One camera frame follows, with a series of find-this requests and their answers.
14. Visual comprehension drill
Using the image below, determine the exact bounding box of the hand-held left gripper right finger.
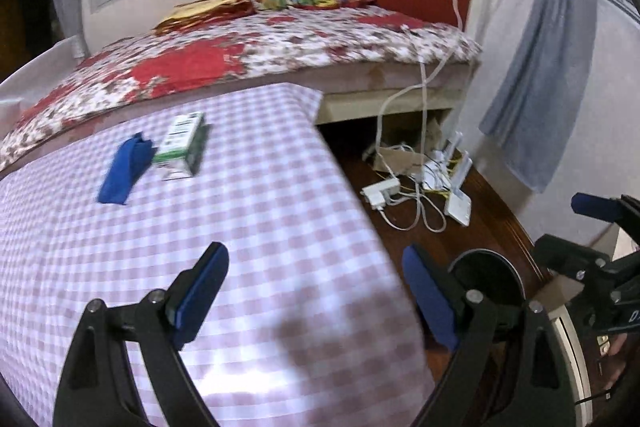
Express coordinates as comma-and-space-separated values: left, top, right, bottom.
401, 244, 586, 427

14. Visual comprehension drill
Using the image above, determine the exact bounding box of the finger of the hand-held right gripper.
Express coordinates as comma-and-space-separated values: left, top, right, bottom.
532, 233, 613, 282
571, 192, 640, 225

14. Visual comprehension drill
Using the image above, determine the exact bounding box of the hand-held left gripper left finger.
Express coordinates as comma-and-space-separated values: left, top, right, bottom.
52, 241, 231, 427

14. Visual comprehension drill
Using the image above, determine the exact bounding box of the black round trash bin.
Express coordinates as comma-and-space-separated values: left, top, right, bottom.
445, 248, 526, 323

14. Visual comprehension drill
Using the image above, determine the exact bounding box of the blue cloth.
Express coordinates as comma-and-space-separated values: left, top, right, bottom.
96, 132, 153, 206

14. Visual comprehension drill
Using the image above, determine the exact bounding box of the green white carton box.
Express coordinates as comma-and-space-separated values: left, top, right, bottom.
151, 111, 210, 180

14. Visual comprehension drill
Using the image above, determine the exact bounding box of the person's right hand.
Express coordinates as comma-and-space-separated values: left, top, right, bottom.
597, 332, 628, 390

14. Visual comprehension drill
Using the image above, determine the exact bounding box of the cardboard piece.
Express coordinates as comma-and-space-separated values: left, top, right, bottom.
537, 274, 576, 313

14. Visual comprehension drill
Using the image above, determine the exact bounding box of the pink checked tablecloth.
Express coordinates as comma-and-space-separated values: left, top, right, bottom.
0, 82, 436, 427

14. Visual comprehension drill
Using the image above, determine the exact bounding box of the flat white router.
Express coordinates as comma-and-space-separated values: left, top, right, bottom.
444, 189, 473, 225

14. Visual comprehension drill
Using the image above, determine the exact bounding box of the white power strip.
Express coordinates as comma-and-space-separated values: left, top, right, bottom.
361, 178, 402, 210

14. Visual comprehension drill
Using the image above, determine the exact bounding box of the white router with antennas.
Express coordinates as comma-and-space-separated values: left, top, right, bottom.
422, 132, 473, 192

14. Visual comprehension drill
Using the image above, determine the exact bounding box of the cardboard box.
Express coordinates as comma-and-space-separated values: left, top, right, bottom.
372, 117, 443, 175

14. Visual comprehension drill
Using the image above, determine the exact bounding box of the floral red white bedspread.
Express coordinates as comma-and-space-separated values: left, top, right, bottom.
0, 4, 483, 172

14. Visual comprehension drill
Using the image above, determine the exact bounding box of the yellow red folded cloth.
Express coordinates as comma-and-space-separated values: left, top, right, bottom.
152, 0, 256, 35

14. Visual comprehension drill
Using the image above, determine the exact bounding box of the yellow cable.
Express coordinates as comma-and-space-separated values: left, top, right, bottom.
400, 159, 463, 202

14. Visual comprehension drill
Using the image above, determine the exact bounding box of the beige bed frame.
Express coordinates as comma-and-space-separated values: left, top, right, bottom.
315, 57, 481, 128

